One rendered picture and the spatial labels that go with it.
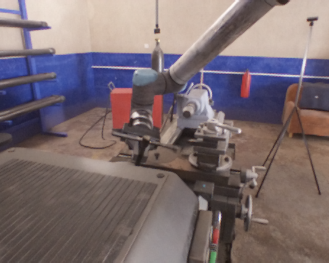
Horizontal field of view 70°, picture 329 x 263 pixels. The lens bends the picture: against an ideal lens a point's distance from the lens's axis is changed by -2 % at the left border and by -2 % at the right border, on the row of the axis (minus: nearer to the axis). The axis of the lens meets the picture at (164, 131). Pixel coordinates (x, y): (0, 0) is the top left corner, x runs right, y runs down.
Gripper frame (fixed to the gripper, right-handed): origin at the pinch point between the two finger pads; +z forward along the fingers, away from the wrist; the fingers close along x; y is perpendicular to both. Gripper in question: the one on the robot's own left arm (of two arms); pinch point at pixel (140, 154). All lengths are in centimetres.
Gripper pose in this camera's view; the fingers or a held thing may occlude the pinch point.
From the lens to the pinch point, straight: 73.6
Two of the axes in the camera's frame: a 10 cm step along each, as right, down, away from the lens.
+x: 9.4, 2.5, 2.3
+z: 0.7, 5.1, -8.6
